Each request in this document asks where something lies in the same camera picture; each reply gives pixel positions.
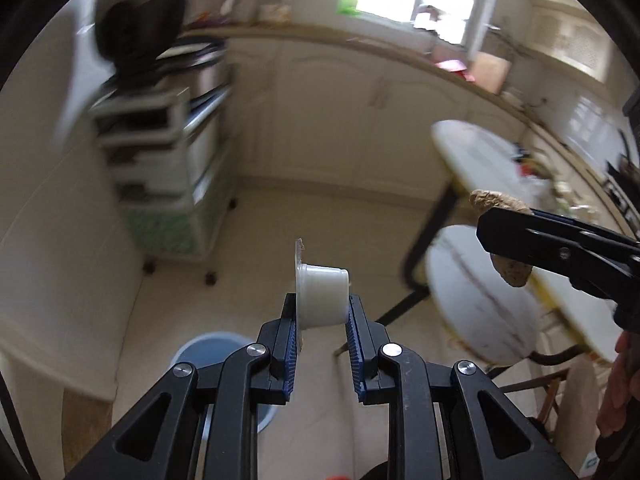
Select stainless steel electric cooker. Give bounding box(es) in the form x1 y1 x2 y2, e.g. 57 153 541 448
159 42 232 103

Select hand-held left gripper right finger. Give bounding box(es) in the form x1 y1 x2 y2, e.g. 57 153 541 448
345 295 576 480

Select red plastic basin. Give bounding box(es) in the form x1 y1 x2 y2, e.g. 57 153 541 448
434 59 475 82

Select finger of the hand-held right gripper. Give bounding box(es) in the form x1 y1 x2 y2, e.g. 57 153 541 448
476 207 640 283
530 209 640 248

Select purple tray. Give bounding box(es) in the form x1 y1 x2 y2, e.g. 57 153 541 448
196 12 237 29

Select brown ginger piece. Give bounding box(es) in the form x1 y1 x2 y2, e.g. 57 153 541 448
470 189 534 288

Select wooden cutting board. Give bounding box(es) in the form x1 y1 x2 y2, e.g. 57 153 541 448
469 51 512 95

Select small round marble stool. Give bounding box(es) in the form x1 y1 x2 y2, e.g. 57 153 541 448
424 225 583 368

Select blue plastic bin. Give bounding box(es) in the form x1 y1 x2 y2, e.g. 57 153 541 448
172 332 281 433

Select round marble table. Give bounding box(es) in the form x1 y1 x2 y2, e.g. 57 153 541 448
375 120 640 363

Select cream lower kitchen cabinets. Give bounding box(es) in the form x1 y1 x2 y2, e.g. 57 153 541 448
220 25 640 201

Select cream upper wall cabinet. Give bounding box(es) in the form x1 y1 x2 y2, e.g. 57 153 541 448
525 0 617 82

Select white rolling storage cart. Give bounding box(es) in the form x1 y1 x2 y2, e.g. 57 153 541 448
90 85 240 286

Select small white plastic cup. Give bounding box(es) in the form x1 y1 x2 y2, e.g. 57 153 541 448
292 237 351 331

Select person's right hand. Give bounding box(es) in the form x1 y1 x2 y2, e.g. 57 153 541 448
597 332 640 437

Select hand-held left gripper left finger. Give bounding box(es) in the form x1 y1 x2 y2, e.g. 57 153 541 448
65 292 301 480

